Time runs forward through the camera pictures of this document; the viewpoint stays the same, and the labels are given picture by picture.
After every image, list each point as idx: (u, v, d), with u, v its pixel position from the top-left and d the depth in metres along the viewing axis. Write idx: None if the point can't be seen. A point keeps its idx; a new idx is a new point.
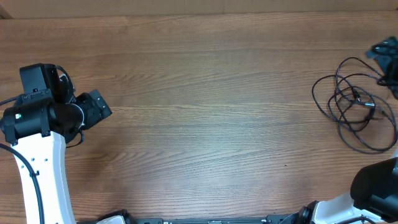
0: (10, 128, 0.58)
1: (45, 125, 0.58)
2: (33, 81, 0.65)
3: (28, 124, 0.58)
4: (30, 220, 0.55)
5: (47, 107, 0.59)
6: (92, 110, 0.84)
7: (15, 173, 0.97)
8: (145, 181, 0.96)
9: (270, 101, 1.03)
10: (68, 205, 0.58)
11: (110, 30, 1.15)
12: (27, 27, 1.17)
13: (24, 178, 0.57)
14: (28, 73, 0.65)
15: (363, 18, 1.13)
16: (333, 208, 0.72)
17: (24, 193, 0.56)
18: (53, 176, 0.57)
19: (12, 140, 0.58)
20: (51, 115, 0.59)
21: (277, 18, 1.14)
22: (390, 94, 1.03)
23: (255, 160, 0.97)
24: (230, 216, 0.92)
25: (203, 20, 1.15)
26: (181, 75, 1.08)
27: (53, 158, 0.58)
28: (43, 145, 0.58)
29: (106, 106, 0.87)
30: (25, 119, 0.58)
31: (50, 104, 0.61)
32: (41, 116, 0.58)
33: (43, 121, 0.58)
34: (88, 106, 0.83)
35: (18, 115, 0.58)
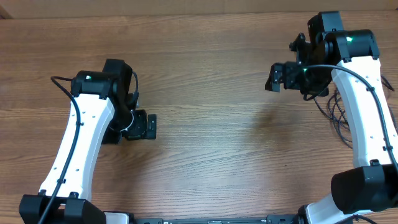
0: (78, 84, 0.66)
1: (106, 90, 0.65)
2: (112, 66, 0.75)
3: (92, 86, 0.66)
4: (58, 160, 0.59)
5: (113, 81, 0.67)
6: (140, 126, 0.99)
7: (15, 173, 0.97)
8: (145, 181, 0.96)
9: (270, 101, 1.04)
10: (91, 161, 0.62)
11: (110, 29, 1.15)
12: (27, 27, 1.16)
13: (71, 124, 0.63)
14: (111, 62, 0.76)
15: (363, 18, 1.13)
16: (324, 209, 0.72)
17: (64, 137, 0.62)
18: (93, 130, 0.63)
19: (74, 92, 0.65)
20: (113, 87, 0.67)
21: (277, 18, 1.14)
22: (390, 94, 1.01)
23: (255, 160, 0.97)
24: (230, 216, 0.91)
25: (203, 20, 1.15)
26: (181, 75, 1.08)
27: (99, 117, 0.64)
28: (97, 104, 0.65)
29: (153, 130, 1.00)
30: (92, 81, 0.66)
31: (117, 78, 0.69)
32: (105, 83, 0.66)
33: (107, 90, 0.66)
34: (140, 123, 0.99)
35: (89, 77, 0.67)
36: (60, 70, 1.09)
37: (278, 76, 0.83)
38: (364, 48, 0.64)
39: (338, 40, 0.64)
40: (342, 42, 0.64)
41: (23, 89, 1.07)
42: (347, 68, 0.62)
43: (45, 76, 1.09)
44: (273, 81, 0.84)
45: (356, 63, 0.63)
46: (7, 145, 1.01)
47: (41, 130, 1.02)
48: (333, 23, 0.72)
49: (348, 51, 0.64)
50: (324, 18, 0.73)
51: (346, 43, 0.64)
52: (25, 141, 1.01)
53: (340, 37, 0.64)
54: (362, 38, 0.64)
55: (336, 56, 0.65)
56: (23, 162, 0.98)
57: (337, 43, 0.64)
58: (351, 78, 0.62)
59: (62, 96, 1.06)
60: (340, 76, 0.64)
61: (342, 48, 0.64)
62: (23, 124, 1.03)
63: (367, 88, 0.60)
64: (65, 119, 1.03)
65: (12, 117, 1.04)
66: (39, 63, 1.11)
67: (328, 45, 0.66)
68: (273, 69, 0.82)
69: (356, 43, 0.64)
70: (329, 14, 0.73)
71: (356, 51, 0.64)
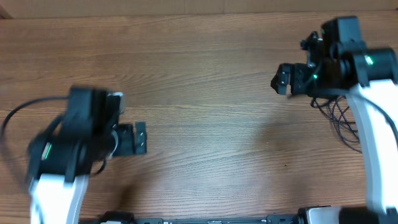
0: (35, 159, 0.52)
1: (71, 170, 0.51)
2: (78, 104, 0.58)
3: (55, 163, 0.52)
4: None
5: (79, 146, 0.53)
6: (127, 144, 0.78)
7: (16, 173, 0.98)
8: (145, 181, 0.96)
9: (270, 101, 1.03)
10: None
11: (110, 29, 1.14)
12: (26, 27, 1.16)
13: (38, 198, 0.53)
14: (76, 95, 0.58)
15: (363, 18, 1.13)
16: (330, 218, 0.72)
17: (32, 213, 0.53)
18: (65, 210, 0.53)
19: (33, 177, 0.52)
20: (79, 156, 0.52)
21: (277, 18, 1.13)
22: None
23: (255, 160, 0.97)
24: (231, 216, 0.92)
25: (203, 20, 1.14)
26: (181, 76, 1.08)
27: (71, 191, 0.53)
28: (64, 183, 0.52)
29: (143, 144, 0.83)
30: (54, 157, 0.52)
31: (84, 140, 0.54)
32: (69, 158, 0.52)
33: (73, 163, 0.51)
34: (125, 138, 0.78)
35: (49, 146, 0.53)
36: (61, 70, 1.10)
37: (286, 78, 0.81)
38: (385, 70, 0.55)
39: (356, 58, 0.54)
40: (360, 62, 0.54)
41: (23, 90, 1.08)
42: (367, 96, 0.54)
43: (45, 76, 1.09)
44: (280, 83, 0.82)
45: (375, 91, 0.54)
46: (6, 145, 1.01)
47: (41, 130, 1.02)
48: (351, 32, 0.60)
49: (368, 74, 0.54)
50: (341, 25, 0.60)
51: (365, 65, 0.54)
52: (25, 142, 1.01)
53: (358, 55, 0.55)
54: (382, 57, 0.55)
55: (354, 79, 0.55)
56: (23, 162, 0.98)
57: (355, 63, 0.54)
58: (369, 107, 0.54)
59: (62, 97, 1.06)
60: (356, 104, 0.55)
61: (360, 70, 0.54)
62: (23, 124, 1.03)
63: (387, 120, 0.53)
64: None
65: (12, 117, 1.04)
66: (39, 63, 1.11)
67: (344, 64, 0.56)
68: (281, 70, 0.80)
69: (377, 65, 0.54)
70: (346, 20, 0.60)
71: (374, 74, 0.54)
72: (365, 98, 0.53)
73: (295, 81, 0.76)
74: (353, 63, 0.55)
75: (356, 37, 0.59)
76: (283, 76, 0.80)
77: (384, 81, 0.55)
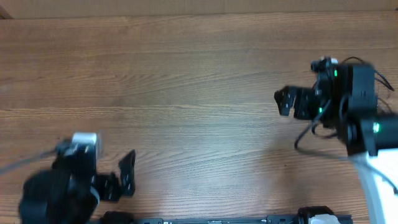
0: None
1: None
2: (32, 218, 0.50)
3: None
4: None
5: None
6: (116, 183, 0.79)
7: (17, 173, 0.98)
8: (145, 181, 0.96)
9: (270, 101, 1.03)
10: None
11: (110, 29, 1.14)
12: (26, 27, 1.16)
13: None
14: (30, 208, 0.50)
15: (363, 18, 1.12)
16: None
17: None
18: None
19: None
20: None
21: (277, 18, 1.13)
22: (390, 94, 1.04)
23: (255, 160, 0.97)
24: (230, 216, 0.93)
25: (203, 20, 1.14)
26: (181, 76, 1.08)
27: None
28: None
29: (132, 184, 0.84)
30: None
31: None
32: None
33: None
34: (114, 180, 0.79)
35: None
36: (60, 70, 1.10)
37: (290, 102, 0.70)
38: (392, 138, 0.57)
39: (364, 124, 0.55)
40: (368, 129, 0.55)
41: (23, 90, 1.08)
42: (375, 167, 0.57)
43: (45, 76, 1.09)
44: (283, 106, 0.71)
45: (384, 162, 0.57)
46: (7, 145, 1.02)
47: (41, 130, 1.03)
48: (364, 84, 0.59)
49: (374, 140, 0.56)
50: (356, 75, 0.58)
51: (372, 132, 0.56)
52: (26, 142, 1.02)
53: (367, 121, 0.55)
54: (389, 123, 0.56)
55: (360, 146, 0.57)
56: (24, 161, 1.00)
57: (362, 129, 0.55)
58: (376, 177, 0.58)
59: (61, 97, 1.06)
60: (364, 171, 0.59)
61: (369, 139, 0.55)
62: (23, 124, 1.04)
63: (394, 190, 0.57)
64: (65, 119, 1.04)
65: (13, 117, 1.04)
66: (39, 64, 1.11)
67: (351, 129, 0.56)
68: (286, 93, 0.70)
69: (383, 132, 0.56)
70: (361, 72, 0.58)
71: (381, 140, 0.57)
72: (375, 169, 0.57)
73: (297, 107, 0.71)
74: (360, 128, 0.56)
75: (368, 90, 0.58)
76: (288, 101, 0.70)
77: (390, 147, 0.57)
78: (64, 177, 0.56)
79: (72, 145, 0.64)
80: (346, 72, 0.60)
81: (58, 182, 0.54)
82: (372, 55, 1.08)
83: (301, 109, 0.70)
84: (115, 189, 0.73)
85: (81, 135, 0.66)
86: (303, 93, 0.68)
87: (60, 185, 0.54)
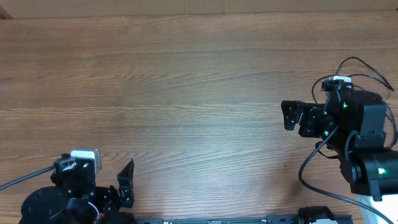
0: None
1: None
2: None
3: None
4: None
5: None
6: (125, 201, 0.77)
7: (17, 173, 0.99)
8: (146, 181, 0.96)
9: (270, 101, 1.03)
10: None
11: (110, 29, 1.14)
12: (27, 27, 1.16)
13: None
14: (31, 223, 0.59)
15: (363, 18, 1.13)
16: None
17: None
18: None
19: None
20: None
21: (277, 18, 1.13)
22: (390, 94, 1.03)
23: (255, 160, 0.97)
24: (230, 216, 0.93)
25: (203, 20, 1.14)
26: (181, 75, 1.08)
27: None
28: None
29: None
30: None
31: None
32: None
33: None
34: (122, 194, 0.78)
35: None
36: (60, 70, 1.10)
37: (296, 117, 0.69)
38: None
39: (368, 166, 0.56)
40: (372, 171, 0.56)
41: (23, 90, 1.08)
42: (378, 209, 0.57)
43: (45, 76, 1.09)
44: (289, 121, 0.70)
45: (387, 205, 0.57)
46: (7, 145, 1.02)
47: (41, 130, 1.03)
48: (373, 124, 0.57)
49: (380, 184, 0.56)
50: (367, 114, 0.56)
51: (377, 175, 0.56)
52: (25, 142, 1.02)
53: (370, 163, 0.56)
54: (395, 165, 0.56)
55: (364, 187, 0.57)
56: (24, 161, 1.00)
57: (367, 172, 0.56)
58: (379, 218, 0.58)
59: (61, 97, 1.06)
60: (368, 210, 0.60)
61: (373, 182, 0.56)
62: (23, 124, 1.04)
63: None
64: (65, 119, 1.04)
65: (13, 117, 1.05)
66: (39, 64, 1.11)
67: (355, 169, 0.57)
68: (294, 109, 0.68)
69: (388, 175, 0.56)
70: (374, 111, 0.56)
71: (387, 185, 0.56)
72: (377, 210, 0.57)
73: (303, 124, 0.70)
74: (364, 170, 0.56)
75: (376, 129, 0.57)
76: (295, 117, 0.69)
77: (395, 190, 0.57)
78: (60, 197, 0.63)
79: (69, 162, 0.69)
80: (355, 107, 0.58)
81: (56, 202, 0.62)
82: (372, 55, 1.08)
83: (308, 126, 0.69)
84: (114, 202, 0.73)
85: (79, 152, 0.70)
86: (311, 111, 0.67)
87: (56, 206, 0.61)
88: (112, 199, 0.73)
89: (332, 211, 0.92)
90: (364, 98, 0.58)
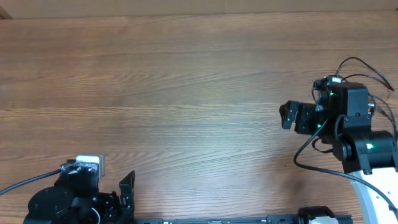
0: None
1: None
2: None
3: None
4: None
5: None
6: None
7: (17, 173, 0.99)
8: (145, 181, 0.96)
9: (270, 101, 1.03)
10: None
11: (110, 29, 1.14)
12: (27, 27, 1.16)
13: None
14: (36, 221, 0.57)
15: (363, 18, 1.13)
16: None
17: None
18: None
19: None
20: None
21: (277, 18, 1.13)
22: (390, 94, 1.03)
23: (255, 160, 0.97)
24: (230, 216, 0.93)
25: (203, 20, 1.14)
26: (181, 75, 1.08)
27: None
28: None
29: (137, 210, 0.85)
30: None
31: None
32: None
33: None
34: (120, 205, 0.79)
35: None
36: (60, 70, 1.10)
37: (293, 116, 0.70)
38: (385, 155, 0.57)
39: (358, 143, 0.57)
40: (362, 147, 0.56)
41: (23, 90, 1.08)
42: (367, 181, 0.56)
43: (45, 76, 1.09)
44: (285, 119, 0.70)
45: (377, 177, 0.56)
46: (7, 145, 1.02)
47: (41, 130, 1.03)
48: (358, 105, 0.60)
49: (369, 159, 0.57)
50: (352, 98, 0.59)
51: (366, 149, 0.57)
52: (25, 142, 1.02)
53: (360, 140, 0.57)
54: (382, 141, 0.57)
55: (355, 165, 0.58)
56: (24, 162, 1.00)
57: (356, 148, 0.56)
58: (370, 190, 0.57)
59: (61, 97, 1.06)
60: (359, 185, 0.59)
61: (362, 157, 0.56)
62: (23, 124, 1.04)
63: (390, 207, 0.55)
64: (64, 119, 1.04)
65: (12, 117, 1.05)
66: (38, 64, 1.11)
67: (346, 147, 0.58)
68: (288, 107, 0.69)
69: (377, 150, 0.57)
70: (358, 94, 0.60)
71: (375, 160, 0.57)
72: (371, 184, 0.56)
73: (297, 121, 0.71)
74: (354, 147, 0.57)
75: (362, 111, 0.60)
76: (291, 114, 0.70)
77: (385, 166, 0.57)
78: (66, 196, 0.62)
79: (74, 167, 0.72)
80: (341, 94, 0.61)
81: (61, 200, 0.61)
82: (372, 55, 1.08)
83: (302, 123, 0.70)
84: (116, 208, 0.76)
85: (85, 157, 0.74)
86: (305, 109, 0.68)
87: (63, 202, 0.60)
88: (114, 206, 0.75)
89: (332, 211, 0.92)
90: (349, 86, 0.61)
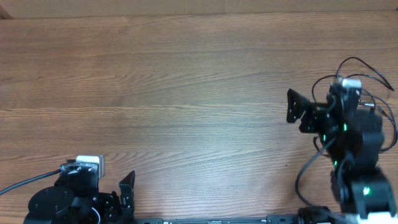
0: None
1: None
2: None
3: None
4: None
5: None
6: None
7: (17, 173, 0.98)
8: (145, 181, 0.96)
9: (270, 101, 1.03)
10: None
11: (110, 29, 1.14)
12: (27, 27, 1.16)
13: None
14: (36, 221, 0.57)
15: (363, 18, 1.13)
16: None
17: None
18: None
19: None
20: None
21: (277, 18, 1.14)
22: (390, 94, 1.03)
23: (255, 160, 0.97)
24: (231, 216, 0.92)
25: (203, 20, 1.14)
26: (181, 75, 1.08)
27: None
28: None
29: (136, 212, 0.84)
30: None
31: None
32: None
33: None
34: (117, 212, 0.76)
35: None
36: (60, 70, 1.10)
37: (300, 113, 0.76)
38: (382, 201, 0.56)
39: (354, 186, 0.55)
40: (358, 191, 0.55)
41: (24, 90, 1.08)
42: None
43: (45, 76, 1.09)
44: (293, 116, 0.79)
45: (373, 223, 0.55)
46: (7, 145, 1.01)
47: (41, 130, 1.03)
48: (370, 152, 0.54)
49: (365, 205, 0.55)
50: (367, 144, 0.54)
51: (363, 194, 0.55)
52: (25, 142, 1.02)
53: (356, 184, 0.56)
54: (379, 186, 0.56)
55: (351, 208, 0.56)
56: (24, 162, 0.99)
57: (353, 192, 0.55)
58: None
59: (61, 97, 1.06)
60: None
61: (359, 201, 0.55)
62: (23, 124, 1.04)
63: None
64: (64, 119, 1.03)
65: (13, 117, 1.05)
66: (39, 64, 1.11)
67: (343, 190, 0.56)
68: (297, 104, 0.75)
69: (374, 195, 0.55)
70: (374, 141, 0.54)
71: (372, 205, 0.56)
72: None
73: (303, 119, 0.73)
74: (351, 191, 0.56)
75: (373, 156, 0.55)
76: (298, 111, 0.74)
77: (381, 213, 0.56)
78: (66, 195, 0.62)
79: (74, 166, 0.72)
80: (355, 135, 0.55)
81: (62, 200, 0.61)
82: (372, 55, 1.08)
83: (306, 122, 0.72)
84: (116, 209, 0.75)
85: (85, 157, 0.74)
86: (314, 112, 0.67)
87: (64, 202, 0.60)
88: (114, 206, 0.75)
89: None
90: (365, 126, 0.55)
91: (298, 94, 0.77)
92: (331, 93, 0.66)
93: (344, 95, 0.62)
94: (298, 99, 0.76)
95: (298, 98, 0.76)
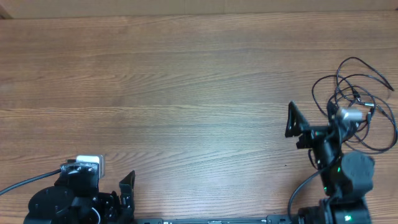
0: None
1: None
2: None
3: None
4: None
5: None
6: None
7: (16, 173, 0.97)
8: (145, 181, 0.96)
9: (270, 101, 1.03)
10: None
11: (110, 29, 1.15)
12: (27, 27, 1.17)
13: None
14: (37, 221, 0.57)
15: (363, 18, 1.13)
16: None
17: None
18: None
19: None
20: None
21: (277, 18, 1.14)
22: (390, 94, 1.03)
23: (255, 160, 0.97)
24: (231, 216, 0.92)
25: (203, 20, 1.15)
26: (181, 75, 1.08)
27: None
28: None
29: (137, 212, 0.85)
30: None
31: None
32: None
33: None
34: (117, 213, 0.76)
35: None
36: (60, 70, 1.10)
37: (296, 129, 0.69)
38: None
39: (337, 214, 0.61)
40: (340, 219, 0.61)
41: (24, 90, 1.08)
42: None
43: (45, 76, 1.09)
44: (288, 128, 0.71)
45: None
46: (6, 145, 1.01)
47: (41, 130, 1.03)
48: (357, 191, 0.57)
49: None
50: (356, 190, 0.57)
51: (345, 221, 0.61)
52: (25, 142, 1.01)
53: (339, 212, 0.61)
54: (360, 214, 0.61)
55: None
56: (24, 162, 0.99)
57: (336, 219, 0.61)
58: None
59: (61, 97, 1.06)
60: None
61: None
62: (23, 124, 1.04)
63: None
64: (64, 119, 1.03)
65: (12, 117, 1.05)
66: (39, 64, 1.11)
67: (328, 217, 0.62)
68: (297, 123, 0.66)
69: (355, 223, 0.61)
70: (362, 188, 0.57)
71: None
72: None
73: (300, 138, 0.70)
74: (334, 218, 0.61)
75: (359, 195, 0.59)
76: (295, 133, 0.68)
77: None
78: (66, 195, 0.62)
79: (75, 166, 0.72)
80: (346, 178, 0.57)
81: (62, 200, 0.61)
82: (372, 55, 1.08)
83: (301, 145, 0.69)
84: (116, 208, 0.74)
85: (85, 157, 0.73)
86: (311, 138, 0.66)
87: (64, 201, 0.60)
88: (114, 205, 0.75)
89: None
90: (357, 172, 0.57)
91: (297, 110, 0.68)
92: (333, 122, 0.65)
93: (344, 131, 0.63)
94: (297, 117, 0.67)
95: (298, 117, 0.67)
